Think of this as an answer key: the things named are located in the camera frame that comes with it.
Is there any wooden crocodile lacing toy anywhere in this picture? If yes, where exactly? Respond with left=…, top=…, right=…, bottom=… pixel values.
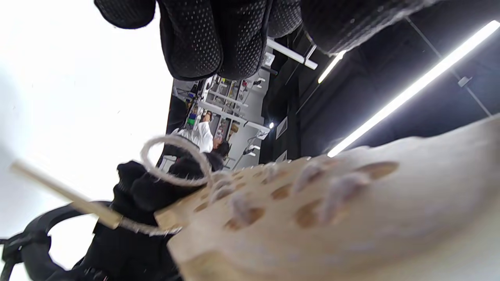
left=154, top=115, right=500, bottom=281

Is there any grey ceiling conduit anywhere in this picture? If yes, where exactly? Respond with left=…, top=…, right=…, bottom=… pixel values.
left=404, top=18, right=493, bottom=117

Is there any black grey right hand controller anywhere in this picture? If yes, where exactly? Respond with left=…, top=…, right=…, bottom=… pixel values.
left=0, top=201, right=114, bottom=281

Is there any person's right hand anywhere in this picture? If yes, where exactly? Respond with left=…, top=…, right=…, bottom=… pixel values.
left=78, top=155, right=213, bottom=281

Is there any aluminium frame post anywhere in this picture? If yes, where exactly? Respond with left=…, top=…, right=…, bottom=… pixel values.
left=267, top=38, right=318, bottom=70

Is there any cream rope with wooden needle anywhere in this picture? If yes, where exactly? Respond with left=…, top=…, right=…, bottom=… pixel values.
left=10, top=135, right=371, bottom=237

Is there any person's left hand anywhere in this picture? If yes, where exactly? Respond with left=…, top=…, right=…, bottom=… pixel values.
left=94, top=0, right=442, bottom=81

